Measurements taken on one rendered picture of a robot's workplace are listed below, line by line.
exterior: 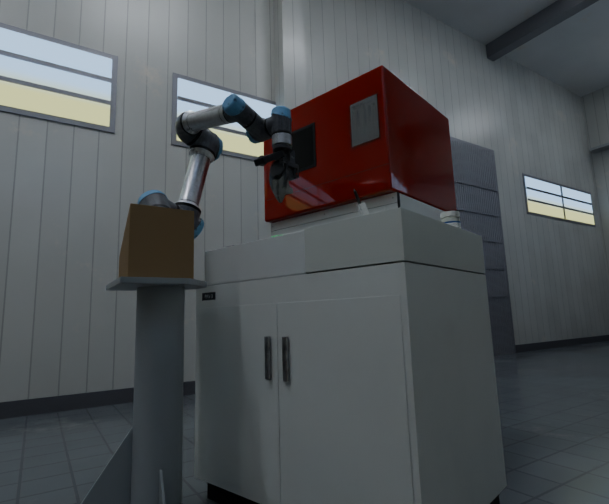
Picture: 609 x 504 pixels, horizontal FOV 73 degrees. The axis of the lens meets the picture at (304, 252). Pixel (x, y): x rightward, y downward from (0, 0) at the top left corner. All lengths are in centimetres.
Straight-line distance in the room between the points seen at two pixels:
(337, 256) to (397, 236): 21
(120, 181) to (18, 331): 150
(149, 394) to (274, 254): 61
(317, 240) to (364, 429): 56
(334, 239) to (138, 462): 94
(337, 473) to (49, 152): 360
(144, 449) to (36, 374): 254
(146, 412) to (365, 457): 71
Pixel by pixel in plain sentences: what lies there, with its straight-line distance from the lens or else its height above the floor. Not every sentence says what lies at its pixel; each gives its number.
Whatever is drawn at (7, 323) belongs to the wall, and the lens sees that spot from 397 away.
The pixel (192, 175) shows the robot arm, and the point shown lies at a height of 129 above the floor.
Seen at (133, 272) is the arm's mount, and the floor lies 84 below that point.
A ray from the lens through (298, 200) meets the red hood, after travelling 218.
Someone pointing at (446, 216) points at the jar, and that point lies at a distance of 166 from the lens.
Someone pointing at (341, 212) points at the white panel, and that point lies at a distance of 205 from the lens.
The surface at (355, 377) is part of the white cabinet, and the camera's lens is 121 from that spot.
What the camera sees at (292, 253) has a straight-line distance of 136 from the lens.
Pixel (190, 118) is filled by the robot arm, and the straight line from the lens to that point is 182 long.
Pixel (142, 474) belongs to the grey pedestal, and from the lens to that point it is 155.
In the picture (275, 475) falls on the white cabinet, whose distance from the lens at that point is 149.
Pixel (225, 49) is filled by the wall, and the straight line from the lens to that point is 522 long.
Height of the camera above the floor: 68
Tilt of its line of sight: 9 degrees up
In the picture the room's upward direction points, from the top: 2 degrees counter-clockwise
